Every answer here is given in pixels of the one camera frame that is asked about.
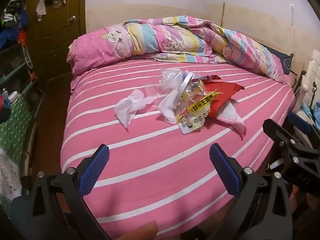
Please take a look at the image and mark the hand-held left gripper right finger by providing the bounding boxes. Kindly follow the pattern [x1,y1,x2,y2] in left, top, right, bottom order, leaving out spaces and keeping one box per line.
[209,143,293,240]

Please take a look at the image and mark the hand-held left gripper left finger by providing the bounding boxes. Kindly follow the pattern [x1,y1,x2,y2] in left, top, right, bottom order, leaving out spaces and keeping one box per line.
[24,144,110,240]

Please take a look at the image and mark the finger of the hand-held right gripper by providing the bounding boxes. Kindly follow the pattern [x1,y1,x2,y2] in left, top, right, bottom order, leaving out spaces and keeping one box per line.
[263,119,320,185]
[287,112,320,147]

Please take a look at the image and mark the yellow clear snack wrapper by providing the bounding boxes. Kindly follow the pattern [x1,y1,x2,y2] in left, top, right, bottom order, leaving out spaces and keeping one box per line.
[176,79,223,134]

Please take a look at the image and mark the red cloth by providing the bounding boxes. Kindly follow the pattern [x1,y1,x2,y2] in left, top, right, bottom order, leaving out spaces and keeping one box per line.
[204,81,245,118]

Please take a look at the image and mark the clear plastic bag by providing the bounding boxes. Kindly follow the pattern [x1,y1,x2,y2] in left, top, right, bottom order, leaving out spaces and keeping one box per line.
[160,67,193,98]

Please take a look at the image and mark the person's left hand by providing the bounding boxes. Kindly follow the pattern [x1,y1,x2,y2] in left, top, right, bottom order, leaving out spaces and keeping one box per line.
[114,221,158,240]

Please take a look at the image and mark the light blue clothes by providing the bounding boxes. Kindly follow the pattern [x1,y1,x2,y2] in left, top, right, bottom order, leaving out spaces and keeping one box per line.
[300,102,320,130]

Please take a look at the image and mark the black rod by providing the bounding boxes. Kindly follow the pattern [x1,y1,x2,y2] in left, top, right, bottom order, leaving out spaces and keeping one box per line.
[309,82,315,108]

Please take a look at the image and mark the white pink-edged cloth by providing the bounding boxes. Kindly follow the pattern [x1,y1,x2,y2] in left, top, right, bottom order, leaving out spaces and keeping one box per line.
[216,102,247,137]

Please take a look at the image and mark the white padded office chair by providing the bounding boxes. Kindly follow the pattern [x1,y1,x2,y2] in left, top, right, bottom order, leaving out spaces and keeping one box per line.
[292,50,320,115]

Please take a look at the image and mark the pink striped bed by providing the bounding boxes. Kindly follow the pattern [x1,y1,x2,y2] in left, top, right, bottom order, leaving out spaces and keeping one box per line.
[60,55,297,240]

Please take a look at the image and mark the dark blue pillow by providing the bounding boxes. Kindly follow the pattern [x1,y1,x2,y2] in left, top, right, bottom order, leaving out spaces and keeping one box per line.
[260,44,294,75]

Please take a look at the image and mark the white lace cloth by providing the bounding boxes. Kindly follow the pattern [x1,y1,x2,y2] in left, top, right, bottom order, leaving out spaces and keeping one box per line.
[0,147,23,200]

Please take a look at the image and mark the green dotted cloth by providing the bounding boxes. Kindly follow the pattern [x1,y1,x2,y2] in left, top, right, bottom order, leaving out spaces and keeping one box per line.
[0,96,34,165]

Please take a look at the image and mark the pink cartoon pillow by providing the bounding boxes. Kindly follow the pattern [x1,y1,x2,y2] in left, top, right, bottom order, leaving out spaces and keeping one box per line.
[66,25,135,77]

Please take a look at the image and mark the cluttered storage shelf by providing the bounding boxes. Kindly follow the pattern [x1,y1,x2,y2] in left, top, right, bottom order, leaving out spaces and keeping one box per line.
[0,0,45,180]

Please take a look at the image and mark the brown wooden door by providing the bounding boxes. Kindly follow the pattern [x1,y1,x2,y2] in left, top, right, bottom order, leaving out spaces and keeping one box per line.
[26,0,87,85]

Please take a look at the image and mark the pastel striped cartoon quilt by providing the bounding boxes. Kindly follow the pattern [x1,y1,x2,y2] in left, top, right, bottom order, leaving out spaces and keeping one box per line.
[124,16,295,85]

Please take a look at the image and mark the dark blue clothes pile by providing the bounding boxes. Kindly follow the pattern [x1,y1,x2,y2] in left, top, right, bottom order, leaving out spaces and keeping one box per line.
[0,9,29,50]

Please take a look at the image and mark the white hanging cloth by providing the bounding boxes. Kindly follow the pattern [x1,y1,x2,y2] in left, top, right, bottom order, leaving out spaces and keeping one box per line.
[36,0,47,22]

